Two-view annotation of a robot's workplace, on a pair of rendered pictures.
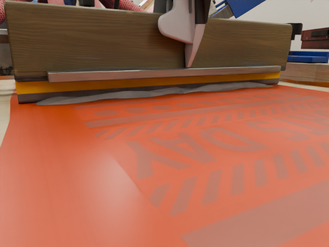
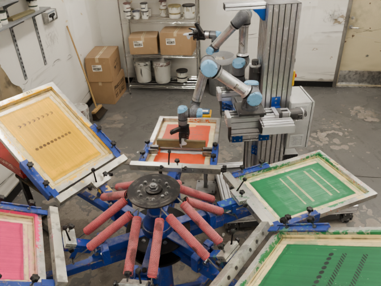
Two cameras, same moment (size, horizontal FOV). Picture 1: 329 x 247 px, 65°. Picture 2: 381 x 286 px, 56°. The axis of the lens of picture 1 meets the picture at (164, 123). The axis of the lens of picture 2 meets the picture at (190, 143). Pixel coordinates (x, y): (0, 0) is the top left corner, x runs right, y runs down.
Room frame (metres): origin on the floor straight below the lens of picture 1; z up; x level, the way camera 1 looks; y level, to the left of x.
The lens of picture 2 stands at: (2.28, 1.55, 2.59)
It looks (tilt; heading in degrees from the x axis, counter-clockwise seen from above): 33 degrees down; 218
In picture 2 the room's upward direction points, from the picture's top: 2 degrees counter-clockwise
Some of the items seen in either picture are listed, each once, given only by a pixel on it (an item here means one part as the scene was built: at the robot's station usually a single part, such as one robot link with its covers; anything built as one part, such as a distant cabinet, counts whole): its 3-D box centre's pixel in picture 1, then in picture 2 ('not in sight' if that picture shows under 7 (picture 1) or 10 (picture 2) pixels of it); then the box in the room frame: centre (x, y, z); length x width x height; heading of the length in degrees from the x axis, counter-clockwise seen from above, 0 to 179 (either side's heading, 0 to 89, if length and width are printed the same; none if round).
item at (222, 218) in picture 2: not in sight; (246, 211); (0.65, 0.75, 0.90); 1.24 x 0.06 x 0.06; 149
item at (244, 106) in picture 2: not in sight; (250, 101); (-0.09, 0.36, 1.31); 0.15 x 0.15 x 0.10
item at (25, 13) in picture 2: not in sight; (20, 15); (0.20, -2.28, 1.77); 0.41 x 0.10 x 0.03; 25
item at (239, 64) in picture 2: not in sight; (238, 66); (-0.47, 0.03, 1.42); 0.13 x 0.12 x 0.14; 15
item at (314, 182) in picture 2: not in sight; (284, 182); (0.41, 0.90, 1.05); 1.08 x 0.61 x 0.23; 149
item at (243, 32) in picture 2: not in sight; (243, 39); (-0.59, -0.01, 1.63); 0.15 x 0.12 x 0.55; 15
